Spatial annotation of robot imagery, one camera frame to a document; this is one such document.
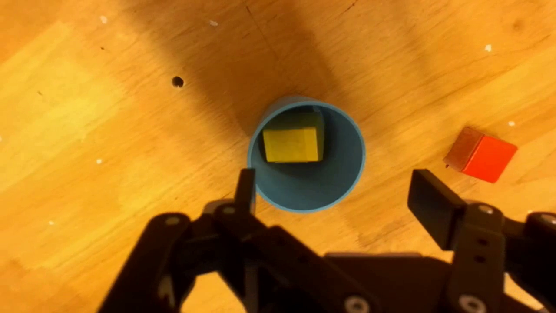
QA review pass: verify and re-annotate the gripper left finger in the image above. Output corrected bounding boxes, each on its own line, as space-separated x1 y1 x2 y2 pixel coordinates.
98 168 382 313

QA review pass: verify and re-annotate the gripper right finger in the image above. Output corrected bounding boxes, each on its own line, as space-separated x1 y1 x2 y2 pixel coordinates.
407 169 556 313

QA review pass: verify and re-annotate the blue cup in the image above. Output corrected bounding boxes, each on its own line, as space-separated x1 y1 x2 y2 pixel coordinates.
247 96 366 213

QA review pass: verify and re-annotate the red block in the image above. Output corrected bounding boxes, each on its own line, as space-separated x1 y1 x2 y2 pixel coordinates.
443 127 518 184

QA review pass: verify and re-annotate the yellow block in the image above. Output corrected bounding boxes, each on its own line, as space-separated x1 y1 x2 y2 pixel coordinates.
262 111 326 163

